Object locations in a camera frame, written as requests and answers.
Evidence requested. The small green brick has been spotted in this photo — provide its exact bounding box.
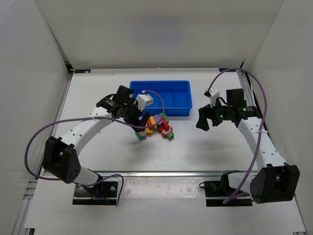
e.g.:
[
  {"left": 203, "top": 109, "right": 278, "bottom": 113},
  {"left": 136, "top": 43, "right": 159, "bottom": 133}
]
[{"left": 167, "top": 132, "right": 175, "bottom": 141}]

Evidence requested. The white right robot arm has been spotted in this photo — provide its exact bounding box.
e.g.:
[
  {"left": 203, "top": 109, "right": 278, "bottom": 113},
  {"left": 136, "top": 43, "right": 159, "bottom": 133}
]
[{"left": 196, "top": 88, "right": 300, "bottom": 204}]

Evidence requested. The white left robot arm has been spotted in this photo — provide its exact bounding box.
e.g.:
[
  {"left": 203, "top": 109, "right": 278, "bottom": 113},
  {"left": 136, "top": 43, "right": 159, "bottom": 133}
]
[{"left": 43, "top": 85, "right": 154, "bottom": 196}]

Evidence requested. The red yellow purple brick stack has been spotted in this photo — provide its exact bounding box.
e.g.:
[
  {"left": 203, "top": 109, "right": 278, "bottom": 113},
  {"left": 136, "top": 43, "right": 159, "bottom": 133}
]
[{"left": 136, "top": 115, "right": 162, "bottom": 141}]

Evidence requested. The green red sloped brick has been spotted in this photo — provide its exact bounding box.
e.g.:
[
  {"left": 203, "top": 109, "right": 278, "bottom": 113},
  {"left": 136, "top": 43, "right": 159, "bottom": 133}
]
[{"left": 157, "top": 114, "right": 170, "bottom": 133}]

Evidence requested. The blue divided plastic bin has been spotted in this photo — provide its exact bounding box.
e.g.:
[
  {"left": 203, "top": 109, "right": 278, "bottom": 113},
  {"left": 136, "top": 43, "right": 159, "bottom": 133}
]
[{"left": 129, "top": 80, "right": 192, "bottom": 117}]

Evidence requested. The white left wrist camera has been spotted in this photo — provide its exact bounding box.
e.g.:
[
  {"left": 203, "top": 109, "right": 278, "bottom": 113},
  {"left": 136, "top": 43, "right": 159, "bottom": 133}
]
[{"left": 136, "top": 94, "right": 154, "bottom": 111}]

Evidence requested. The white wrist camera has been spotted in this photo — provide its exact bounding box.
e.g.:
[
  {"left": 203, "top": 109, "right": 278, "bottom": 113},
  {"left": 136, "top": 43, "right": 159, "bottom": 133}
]
[
  {"left": 136, "top": 94, "right": 154, "bottom": 111},
  {"left": 204, "top": 88, "right": 220, "bottom": 108}
]

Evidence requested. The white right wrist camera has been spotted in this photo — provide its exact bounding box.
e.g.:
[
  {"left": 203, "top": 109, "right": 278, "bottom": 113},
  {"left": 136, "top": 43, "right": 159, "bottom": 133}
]
[{"left": 204, "top": 88, "right": 220, "bottom": 108}]

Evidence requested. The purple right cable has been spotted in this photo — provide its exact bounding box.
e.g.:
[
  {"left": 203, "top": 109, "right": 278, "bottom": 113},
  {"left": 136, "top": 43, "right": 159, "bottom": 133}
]
[{"left": 207, "top": 68, "right": 268, "bottom": 205}]

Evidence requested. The aluminium front rail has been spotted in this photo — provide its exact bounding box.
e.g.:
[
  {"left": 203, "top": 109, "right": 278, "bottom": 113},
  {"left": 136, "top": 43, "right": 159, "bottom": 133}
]
[{"left": 97, "top": 170, "right": 226, "bottom": 177}]

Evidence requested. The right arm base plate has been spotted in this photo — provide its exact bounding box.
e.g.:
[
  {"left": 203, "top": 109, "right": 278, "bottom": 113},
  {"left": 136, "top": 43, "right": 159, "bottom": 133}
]
[{"left": 199, "top": 181, "right": 252, "bottom": 207}]

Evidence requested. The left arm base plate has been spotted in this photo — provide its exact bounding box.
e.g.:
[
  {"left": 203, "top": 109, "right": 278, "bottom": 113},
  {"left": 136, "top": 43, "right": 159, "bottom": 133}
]
[{"left": 72, "top": 174, "right": 124, "bottom": 206}]

